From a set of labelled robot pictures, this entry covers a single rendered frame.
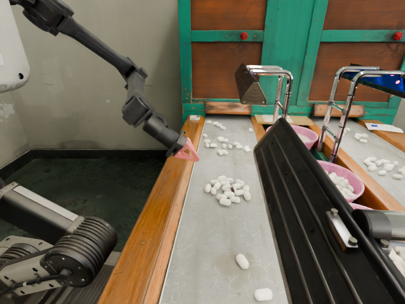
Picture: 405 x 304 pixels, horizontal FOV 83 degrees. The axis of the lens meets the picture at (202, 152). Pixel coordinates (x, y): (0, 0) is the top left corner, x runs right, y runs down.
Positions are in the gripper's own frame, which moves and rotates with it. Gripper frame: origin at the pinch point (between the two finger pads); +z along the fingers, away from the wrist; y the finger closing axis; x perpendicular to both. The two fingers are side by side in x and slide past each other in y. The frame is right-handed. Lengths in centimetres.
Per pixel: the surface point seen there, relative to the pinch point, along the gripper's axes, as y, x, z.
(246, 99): 5.3, -24.1, 0.2
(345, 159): 25, -30, 54
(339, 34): 83, -74, 31
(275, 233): -50, -23, -1
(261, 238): -19.7, -2.2, 23.7
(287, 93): 27.2, -33.5, 15.5
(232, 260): -27.5, 2.7, 17.6
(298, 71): 84, -47, 29
